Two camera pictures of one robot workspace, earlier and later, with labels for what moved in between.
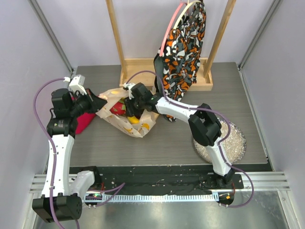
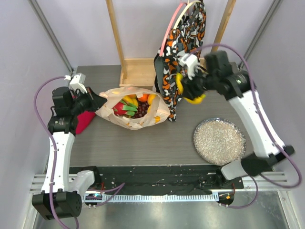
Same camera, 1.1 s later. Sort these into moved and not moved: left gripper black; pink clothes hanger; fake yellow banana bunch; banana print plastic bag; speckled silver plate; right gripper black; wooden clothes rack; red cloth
Moved: right gripper black; fake yellow banana bunch; banana print plastic bag
Not moved: speckled silver plate; red cloth; wooden clothes rack; left gripper black; pink clothes hanger
